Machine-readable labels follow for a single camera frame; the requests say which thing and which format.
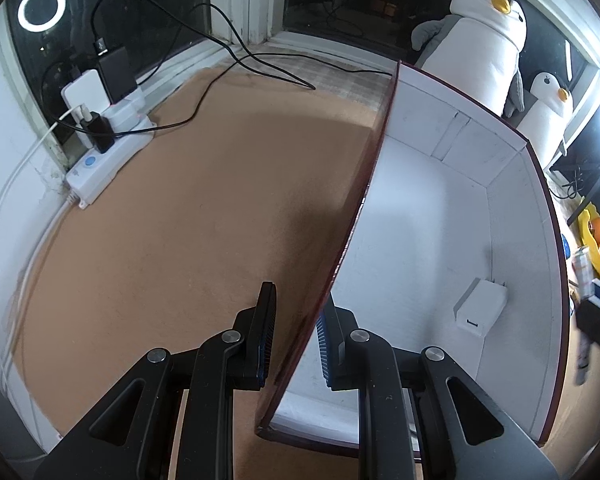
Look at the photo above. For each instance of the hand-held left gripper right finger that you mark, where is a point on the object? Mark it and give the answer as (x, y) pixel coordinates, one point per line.
(325, 355)

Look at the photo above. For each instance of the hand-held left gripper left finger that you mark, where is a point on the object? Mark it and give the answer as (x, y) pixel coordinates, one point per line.
(266, 355)

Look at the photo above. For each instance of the red box with white inside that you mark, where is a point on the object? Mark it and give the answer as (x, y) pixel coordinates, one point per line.
(430, 210)

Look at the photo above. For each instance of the white charger block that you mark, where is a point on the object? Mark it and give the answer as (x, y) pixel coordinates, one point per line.
(480, 307)

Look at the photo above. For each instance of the white power strip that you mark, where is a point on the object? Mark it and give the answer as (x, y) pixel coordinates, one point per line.
(112, 160)

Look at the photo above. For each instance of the white and pink can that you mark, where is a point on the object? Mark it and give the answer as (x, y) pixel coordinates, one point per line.
(582, 270)

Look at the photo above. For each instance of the small black plug charger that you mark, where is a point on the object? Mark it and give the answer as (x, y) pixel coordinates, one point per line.
(96, 132)

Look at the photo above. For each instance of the yellow bowl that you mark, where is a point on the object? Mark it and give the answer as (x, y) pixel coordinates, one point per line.
(587, 240)

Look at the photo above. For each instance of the black power adapter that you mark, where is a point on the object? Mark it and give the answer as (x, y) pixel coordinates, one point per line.
(116, 72)

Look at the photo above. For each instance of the small penguin plush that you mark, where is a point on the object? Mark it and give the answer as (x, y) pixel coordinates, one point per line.
(545, 120)

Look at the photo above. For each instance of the white power adapter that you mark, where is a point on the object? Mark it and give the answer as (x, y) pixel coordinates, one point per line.
(82, 87)

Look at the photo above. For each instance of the large penguin plush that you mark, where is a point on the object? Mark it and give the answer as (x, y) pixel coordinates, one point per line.
(480, 50)

